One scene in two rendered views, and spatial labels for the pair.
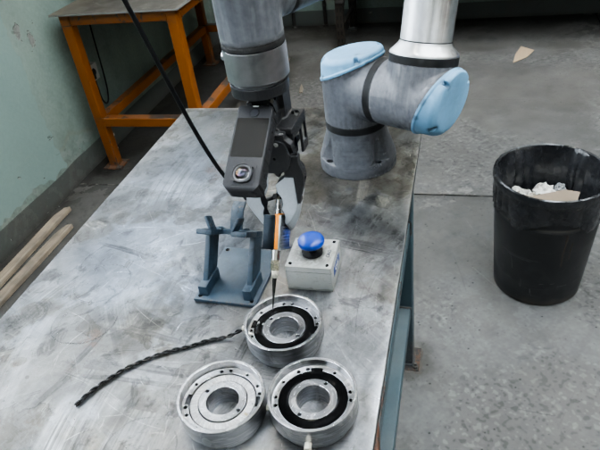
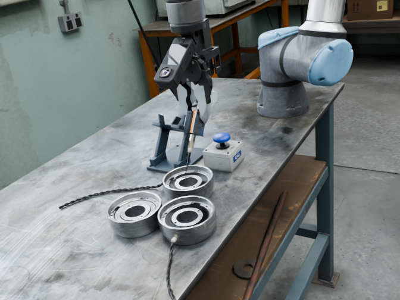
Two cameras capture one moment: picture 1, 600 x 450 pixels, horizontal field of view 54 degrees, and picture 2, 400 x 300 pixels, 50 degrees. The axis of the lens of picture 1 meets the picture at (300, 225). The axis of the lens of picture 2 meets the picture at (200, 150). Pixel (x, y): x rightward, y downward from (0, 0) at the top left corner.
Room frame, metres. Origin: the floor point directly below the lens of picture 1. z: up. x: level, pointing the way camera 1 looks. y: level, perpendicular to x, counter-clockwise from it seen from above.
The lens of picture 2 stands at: (-0.18, -0.20, 1.28)
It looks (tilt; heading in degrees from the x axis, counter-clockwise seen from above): 26 degrees down; 16
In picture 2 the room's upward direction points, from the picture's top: 9 degrees counter-clockwise
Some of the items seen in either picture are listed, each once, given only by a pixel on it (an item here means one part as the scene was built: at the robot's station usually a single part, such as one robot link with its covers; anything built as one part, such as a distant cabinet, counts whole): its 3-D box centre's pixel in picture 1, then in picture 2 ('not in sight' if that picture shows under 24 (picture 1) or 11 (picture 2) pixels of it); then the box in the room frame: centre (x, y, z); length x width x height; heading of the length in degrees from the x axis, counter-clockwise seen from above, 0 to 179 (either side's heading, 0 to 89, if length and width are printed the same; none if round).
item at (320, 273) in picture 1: (314, 261); (224, 153); (0.70, -0.01, 0.82); 0.08 x 0.07 x 0.05; 162
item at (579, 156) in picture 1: (543, 228); not in sight; (1.45, -0.77, 0.21); 0.34 x 0.34 x 0.43
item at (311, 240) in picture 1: (312, 249); (222, 144); (0.69, -0.01, 0.85); 0.04 x 0.04 x 0.05
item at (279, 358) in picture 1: (285, 331); (188, 185); (0.56, 0.04, 0.82); 0.10 x 0.10 x 0.04
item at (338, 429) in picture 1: (313, 403); (187, 220); (0.44, 0.01, 0.82); 0.10 x 0.10 x 0.04
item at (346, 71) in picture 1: (356, 82); (281, 52); (1.02, -0.14, 0.97); 0.13 x 0.12 x 0.14; 45
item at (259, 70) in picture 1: (254, 62); (184, 12); (0.68, 0.03, 1.15); 0.08 x 0.08 x 0.05
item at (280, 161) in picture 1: (268, 121); (193, 51); (0.68, 0.02, 1.07); 0.09 x 0.08 x 0.12; 159
